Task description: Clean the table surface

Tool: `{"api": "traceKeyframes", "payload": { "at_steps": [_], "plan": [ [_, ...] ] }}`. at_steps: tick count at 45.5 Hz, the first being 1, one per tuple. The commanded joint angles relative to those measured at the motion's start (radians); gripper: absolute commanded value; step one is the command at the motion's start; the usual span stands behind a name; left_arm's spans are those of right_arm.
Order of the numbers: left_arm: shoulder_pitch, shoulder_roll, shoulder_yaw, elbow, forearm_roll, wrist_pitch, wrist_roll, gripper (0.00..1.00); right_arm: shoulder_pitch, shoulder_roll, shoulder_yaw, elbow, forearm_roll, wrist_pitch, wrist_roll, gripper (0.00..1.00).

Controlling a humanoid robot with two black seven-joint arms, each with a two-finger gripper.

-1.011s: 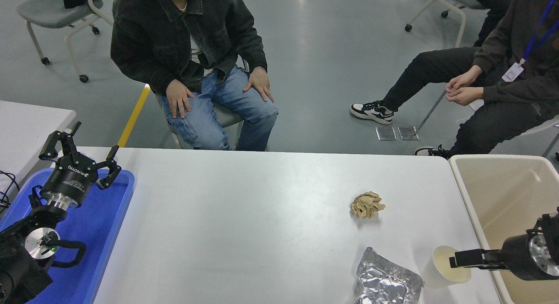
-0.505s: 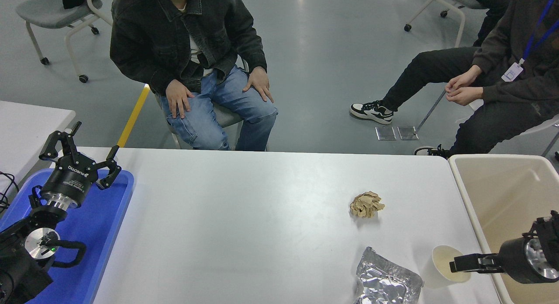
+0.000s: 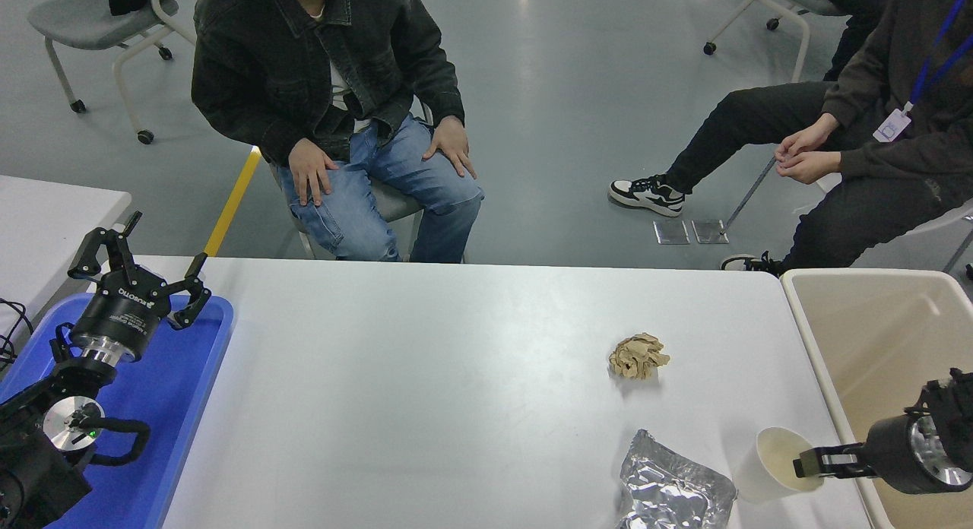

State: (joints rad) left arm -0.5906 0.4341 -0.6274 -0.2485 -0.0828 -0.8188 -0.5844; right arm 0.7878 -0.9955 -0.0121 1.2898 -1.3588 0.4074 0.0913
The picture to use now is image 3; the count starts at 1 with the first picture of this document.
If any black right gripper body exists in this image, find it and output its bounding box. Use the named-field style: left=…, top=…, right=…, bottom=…
left=861, top=413, right=932, bottom=494

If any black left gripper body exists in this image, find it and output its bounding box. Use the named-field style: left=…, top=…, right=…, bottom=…
left=71, top=269, right=171, bottom=355

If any white paper cup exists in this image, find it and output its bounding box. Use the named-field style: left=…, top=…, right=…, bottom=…
left=734, top=426, right=826, bottom=505

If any foil tray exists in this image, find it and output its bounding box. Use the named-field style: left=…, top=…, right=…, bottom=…
left=616, top=429, right=738, bottom=529

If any tan paper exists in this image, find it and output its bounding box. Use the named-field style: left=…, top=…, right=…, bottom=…
left=608, top=332, right=671, bottom=380

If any person's right hand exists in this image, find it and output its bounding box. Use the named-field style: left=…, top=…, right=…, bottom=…
left=287, top=138, right=339, bottom=207
left=774, top=112, right=841, bottom=163

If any person's left hand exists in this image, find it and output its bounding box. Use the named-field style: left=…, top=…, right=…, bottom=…
left=422, top=116, right=478, bottom=180
left=775, top=150, right=842, bottom=185

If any white side table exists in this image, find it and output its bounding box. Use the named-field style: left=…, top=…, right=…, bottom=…
left=0, top=175, right=132, bottom=340

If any blue plastic tray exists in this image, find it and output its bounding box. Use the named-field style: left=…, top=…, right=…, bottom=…
left=0, top=292, right=234, bottom=529

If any large pale bin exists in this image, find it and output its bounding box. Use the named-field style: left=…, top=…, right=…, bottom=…
left=781, top=268, right=973, bottom=529

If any white chair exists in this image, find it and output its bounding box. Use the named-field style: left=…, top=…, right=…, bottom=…
left=718, top=155, right=973, bottom=277

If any person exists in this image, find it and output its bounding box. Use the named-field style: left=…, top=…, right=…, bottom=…
left=608, top=0, right=973, bottom=279
left=190, top=0, right=485, bottom=264
left=794, top=0, right=894, bottom=81

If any black cable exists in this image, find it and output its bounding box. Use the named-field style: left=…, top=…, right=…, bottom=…
left=0, top=299, right=33, bottom=370

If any white badge blue lanyard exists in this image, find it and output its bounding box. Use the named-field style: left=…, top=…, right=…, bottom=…
left=873, top=0, right=973, bottom=143

